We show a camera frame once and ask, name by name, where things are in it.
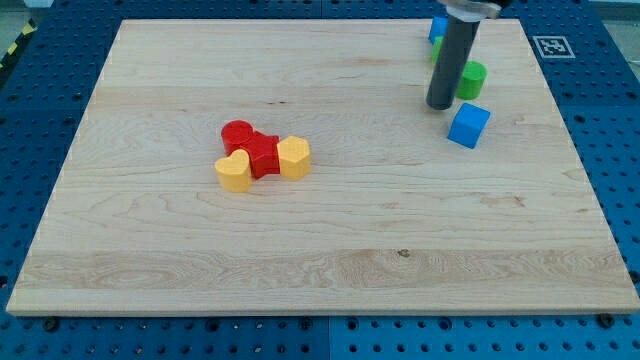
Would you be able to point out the black board clamp bolt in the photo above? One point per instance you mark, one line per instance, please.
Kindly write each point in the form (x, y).
(50, 324)
(606, 321)

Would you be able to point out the yellow heart block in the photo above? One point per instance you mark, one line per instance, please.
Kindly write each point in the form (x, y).
(234, 171)

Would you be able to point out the red cylinder block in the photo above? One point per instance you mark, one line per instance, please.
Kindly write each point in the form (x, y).
(235, 134)

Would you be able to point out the red star block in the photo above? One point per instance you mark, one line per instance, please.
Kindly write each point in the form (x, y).
(263, 154)

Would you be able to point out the white fiducial marker tag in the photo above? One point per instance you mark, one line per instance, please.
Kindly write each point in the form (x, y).
(553, 47)

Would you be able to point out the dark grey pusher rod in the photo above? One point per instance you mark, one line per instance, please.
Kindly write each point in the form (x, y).
(454, 51)

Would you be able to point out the blue block behind rod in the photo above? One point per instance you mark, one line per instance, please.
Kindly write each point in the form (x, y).
(437, 28)

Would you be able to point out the wooden board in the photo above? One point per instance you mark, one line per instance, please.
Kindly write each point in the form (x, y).
(393, 219)

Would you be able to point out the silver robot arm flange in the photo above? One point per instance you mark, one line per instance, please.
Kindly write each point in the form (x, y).
(471, 11)

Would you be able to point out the green cylinder block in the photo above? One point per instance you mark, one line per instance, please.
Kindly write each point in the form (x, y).
(473, 76)

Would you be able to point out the blue cube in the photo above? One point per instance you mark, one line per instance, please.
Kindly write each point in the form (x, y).
(468, 125)

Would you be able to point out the yellow hexagon block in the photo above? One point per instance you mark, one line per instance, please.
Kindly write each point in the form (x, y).
(294, 157)

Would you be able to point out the green block behind rod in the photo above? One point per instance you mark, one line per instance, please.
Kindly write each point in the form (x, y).
(436, 47)

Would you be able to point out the black board clamp bolt right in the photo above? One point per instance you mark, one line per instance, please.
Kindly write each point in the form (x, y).
(606, 321)

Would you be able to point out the black board clamp bolt left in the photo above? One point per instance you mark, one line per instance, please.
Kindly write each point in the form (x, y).
(50, 324)

